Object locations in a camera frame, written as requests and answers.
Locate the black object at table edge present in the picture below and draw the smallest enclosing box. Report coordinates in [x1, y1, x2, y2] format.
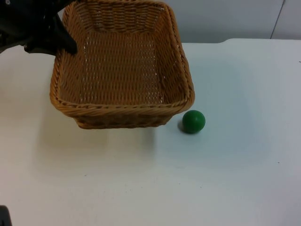
[0, 205, 13, 226]

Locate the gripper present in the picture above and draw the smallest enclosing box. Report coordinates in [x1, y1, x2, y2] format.
[22, 0, 79, 57]

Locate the green ball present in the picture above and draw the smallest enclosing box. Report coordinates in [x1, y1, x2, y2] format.
[182, 110, 206, 134]

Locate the pale brown wicker basket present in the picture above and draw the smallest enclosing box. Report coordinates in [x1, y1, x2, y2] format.
[49, 0, 196, 129]

